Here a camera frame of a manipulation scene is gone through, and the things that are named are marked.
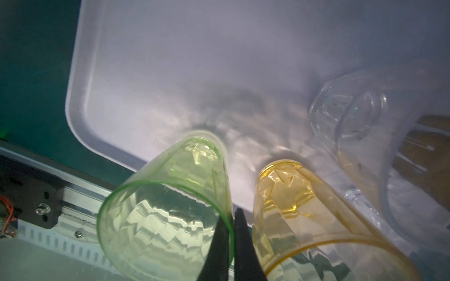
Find brown amber short cup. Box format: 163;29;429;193
393;115;450;210

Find clear faceted glass front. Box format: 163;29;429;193
308;64;450;253

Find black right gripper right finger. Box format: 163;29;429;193
234;208;267;281

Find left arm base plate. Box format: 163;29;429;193
1;156;64;229

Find yellow short cup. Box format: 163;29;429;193
253;160;420;281

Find lilac plastic tray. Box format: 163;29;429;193
66;1;450;221

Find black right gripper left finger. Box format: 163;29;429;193
197;217;230;281

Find small green cup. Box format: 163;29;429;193
97;137;234;281

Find aluminium front rail base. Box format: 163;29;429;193
1;137;234;281

